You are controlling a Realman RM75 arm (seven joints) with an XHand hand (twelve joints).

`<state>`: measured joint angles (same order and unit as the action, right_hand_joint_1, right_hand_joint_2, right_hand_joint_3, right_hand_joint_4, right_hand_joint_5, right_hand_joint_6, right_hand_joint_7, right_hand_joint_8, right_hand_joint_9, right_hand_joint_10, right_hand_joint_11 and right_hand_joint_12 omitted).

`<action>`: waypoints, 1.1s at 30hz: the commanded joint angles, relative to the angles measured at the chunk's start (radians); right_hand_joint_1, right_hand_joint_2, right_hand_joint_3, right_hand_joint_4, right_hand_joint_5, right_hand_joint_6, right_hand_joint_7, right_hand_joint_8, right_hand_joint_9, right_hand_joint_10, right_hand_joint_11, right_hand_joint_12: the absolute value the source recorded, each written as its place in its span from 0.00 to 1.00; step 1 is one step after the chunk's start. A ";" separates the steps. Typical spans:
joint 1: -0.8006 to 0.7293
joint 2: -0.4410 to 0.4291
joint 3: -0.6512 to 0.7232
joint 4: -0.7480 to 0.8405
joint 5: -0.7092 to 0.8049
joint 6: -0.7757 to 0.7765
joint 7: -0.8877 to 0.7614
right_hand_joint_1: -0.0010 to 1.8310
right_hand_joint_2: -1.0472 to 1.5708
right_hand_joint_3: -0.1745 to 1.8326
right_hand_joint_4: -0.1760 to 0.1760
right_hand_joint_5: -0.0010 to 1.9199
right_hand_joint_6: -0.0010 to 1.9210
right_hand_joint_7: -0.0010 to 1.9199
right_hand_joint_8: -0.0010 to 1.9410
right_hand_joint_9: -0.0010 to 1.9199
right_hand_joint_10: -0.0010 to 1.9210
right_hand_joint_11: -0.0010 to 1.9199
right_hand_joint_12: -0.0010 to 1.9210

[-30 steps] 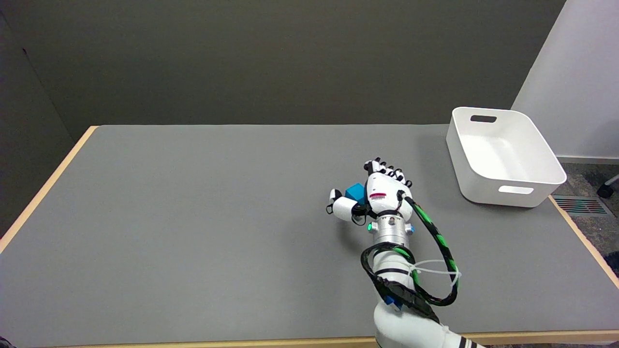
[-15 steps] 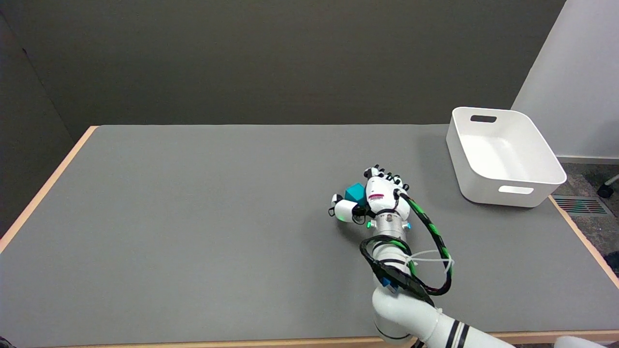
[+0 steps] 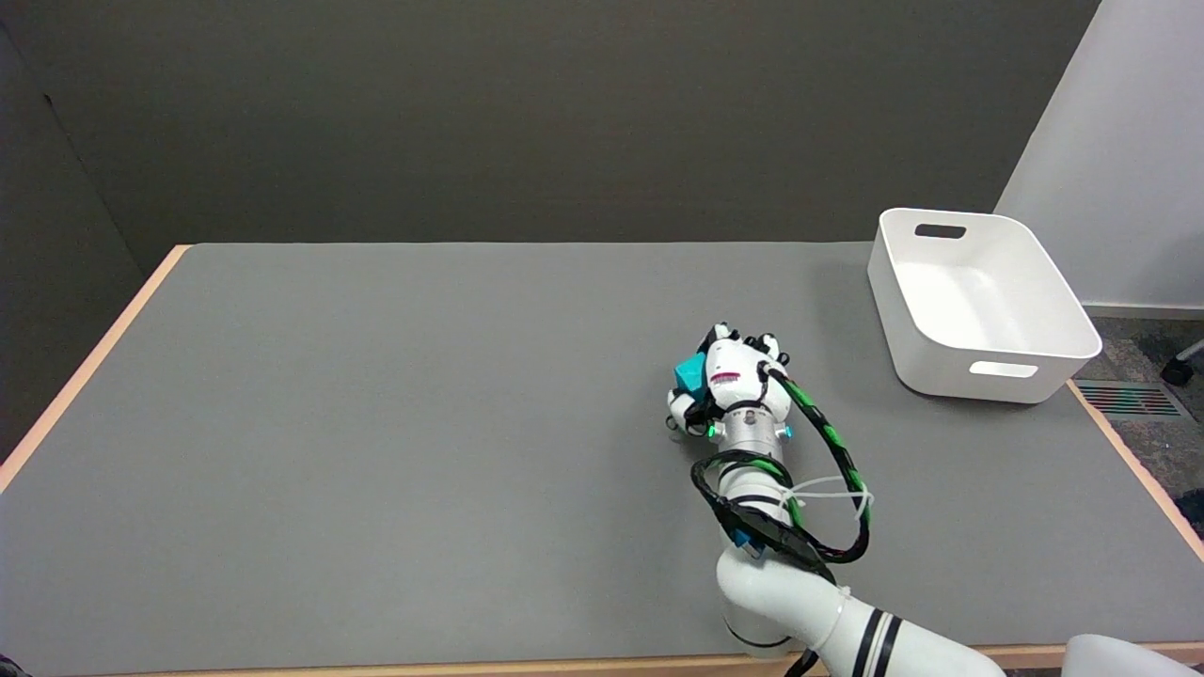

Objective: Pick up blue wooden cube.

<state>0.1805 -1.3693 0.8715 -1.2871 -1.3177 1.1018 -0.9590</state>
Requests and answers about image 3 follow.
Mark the black rig part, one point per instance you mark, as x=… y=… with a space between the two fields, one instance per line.
x=7 y=667

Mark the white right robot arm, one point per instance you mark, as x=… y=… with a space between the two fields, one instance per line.
x=800 y=597

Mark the black chair caster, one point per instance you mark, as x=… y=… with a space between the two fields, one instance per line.
x=1180 y=369

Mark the white plastic bin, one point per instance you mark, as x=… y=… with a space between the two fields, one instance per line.
x=988 y=301

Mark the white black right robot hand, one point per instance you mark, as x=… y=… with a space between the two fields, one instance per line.
x=738 y=381

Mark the striped floor vent grille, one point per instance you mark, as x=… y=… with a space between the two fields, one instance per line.
x=1129 y=399

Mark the blue wooden cube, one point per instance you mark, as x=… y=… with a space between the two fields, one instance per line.
x=689 y=374

